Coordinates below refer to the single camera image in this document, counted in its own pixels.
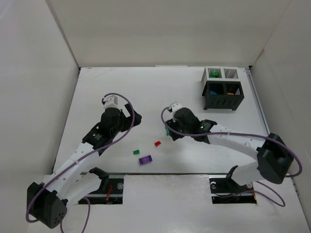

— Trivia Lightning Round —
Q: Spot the purple lego brick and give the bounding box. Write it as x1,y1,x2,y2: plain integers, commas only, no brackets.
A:
138,155,153,166

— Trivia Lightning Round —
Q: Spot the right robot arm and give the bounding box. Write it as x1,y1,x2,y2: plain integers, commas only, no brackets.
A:
163,103,294,186

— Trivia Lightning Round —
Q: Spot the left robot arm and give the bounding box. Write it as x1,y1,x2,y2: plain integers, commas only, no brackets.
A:
25,100,142,229

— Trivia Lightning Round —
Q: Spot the black slotted container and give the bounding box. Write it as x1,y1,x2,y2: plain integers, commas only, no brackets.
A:
202,81,244,111

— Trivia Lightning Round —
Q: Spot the white slotted container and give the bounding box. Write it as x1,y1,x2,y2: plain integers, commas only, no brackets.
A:
201,66,239,82

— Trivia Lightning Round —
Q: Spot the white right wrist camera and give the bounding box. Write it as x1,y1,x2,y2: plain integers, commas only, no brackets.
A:
168,102,183,115

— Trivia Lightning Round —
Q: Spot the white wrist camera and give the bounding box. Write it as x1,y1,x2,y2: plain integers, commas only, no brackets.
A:
168,102,183,115
102,95,120,110

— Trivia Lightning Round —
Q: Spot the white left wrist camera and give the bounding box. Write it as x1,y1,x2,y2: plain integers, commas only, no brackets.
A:
102,95,120,110

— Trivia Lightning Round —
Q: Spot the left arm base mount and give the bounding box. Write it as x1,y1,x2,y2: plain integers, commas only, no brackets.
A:
86,167,124,205

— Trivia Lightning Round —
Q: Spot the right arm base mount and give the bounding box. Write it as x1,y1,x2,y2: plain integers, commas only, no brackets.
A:
209,166,257,204

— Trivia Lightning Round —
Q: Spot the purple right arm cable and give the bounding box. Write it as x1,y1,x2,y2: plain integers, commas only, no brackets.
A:
161,106,303,207

